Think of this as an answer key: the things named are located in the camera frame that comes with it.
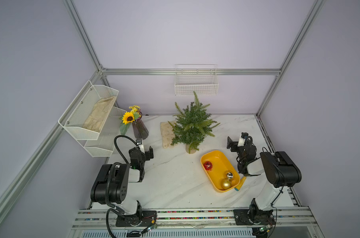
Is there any white mesh two-tier shelf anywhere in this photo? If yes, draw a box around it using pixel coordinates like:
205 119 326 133
58 81 126 157

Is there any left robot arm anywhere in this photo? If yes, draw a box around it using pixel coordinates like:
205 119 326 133
90 147 157 227

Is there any white wire wall basket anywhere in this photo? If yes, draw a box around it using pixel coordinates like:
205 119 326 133
175 64 219 96

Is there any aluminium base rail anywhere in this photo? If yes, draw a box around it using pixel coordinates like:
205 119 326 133
68 207 324 238

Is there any yellow plastic tray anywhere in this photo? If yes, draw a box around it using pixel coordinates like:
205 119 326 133
200 150 241 193

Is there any beige cloth on table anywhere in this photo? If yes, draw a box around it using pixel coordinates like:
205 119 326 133
160 122 175 149

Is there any dark glass vase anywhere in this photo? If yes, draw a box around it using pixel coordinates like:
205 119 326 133
132 119 149 140

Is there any sunflower bouquet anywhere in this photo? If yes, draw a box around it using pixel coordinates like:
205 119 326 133
119 105 142 135

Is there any gold ornament ball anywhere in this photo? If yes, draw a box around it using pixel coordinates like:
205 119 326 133
220 178 231 190

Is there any blue yellow toy rake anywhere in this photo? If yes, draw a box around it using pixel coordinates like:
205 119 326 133
234 176 246 191

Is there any small green christmas tree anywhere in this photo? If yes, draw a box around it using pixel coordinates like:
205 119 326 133
169 92 220 154

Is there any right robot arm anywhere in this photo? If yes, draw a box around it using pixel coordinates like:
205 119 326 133
227 132 302 228

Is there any beige cloth in shelf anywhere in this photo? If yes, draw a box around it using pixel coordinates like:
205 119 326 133
83 96 116 132

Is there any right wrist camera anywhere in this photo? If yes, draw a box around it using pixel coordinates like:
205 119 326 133
238 132 248 147

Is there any red faceted ornament ball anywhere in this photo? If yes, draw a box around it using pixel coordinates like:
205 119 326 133
203 161 213 171

